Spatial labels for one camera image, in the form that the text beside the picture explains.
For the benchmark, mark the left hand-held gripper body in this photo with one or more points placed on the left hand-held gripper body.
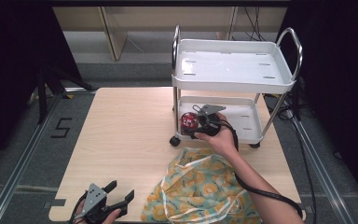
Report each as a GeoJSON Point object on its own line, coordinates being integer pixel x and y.
{"type": "Point", "coordinates": [93, 199]}

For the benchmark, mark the black tape strip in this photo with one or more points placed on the black tape strip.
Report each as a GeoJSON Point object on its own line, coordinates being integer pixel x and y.
{"type": "Point", "coordinates": [54, 203]}

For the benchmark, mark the person's left hand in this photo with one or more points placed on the person's left hand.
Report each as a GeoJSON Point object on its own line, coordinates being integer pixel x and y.
{"type": "Point", "coordinates": [112, 216]}

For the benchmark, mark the person's right hand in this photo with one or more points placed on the person's right hand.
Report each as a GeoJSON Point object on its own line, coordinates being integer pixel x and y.
{"type": "Point", "coordinates": [222, 140]}

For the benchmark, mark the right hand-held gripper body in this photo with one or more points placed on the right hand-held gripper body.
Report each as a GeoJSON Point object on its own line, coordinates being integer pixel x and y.
{"type": "Point", "coordinates": [209, 116]}

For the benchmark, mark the dark curtain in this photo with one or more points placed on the dark curtain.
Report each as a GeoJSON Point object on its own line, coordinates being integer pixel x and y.
{"type": "Point", "coordinates": [338, 77]}
{"type": "Point", "coordinates": [12, 62]}

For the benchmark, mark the yellow green patterned cloth bag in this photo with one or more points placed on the yellow green patterned cloth bag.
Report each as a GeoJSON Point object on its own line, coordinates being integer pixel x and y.
{"type": "Point", "coordinates": [192, 193]}

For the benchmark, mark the red round can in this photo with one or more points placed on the red round can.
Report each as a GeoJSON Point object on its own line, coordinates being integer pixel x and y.
{"type": "Point", "coordinates": [189, 120]}

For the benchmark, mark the black metal stand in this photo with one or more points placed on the black metal stand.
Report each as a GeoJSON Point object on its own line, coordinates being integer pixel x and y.
{"type": "Point", "coordinates": [43, 93]}

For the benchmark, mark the white two-tier cart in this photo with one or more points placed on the white two-tier cart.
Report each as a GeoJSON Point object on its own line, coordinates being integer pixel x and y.
{"type": "Point", "coordinates": [230, 67]}

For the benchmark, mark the metal floor rail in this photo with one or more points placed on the metal floor rail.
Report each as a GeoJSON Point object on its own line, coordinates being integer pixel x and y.
{"type": "Point", "coordinates": [320, 174]}
{"type": "Point", "coordinates": [18, 168]}

